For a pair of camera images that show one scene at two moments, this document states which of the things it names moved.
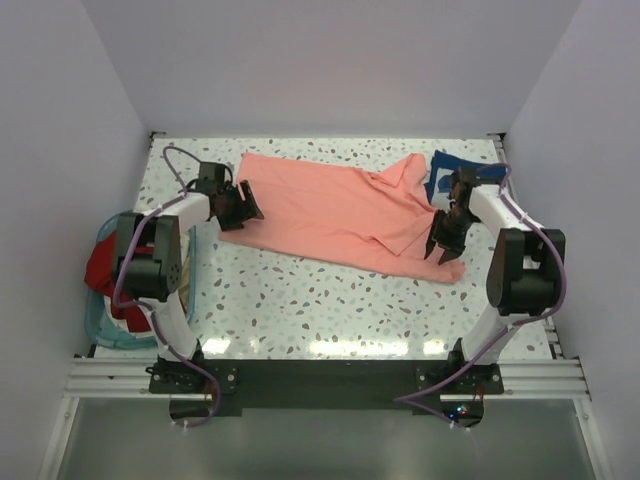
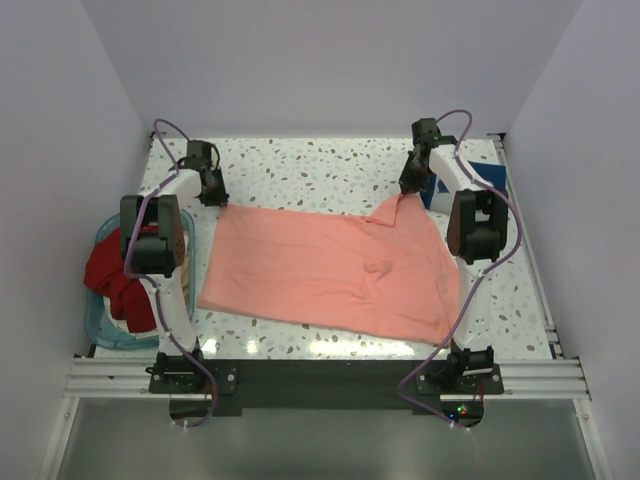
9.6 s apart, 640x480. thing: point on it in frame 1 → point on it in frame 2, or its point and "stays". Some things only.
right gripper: (438, 236) → (408, 184)
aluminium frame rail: (124, 379) stays
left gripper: (247, 209) → (221, 197)
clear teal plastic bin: (96, 313) stays
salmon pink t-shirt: (380, 218) → (385, 270)
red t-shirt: (101, 271) stays
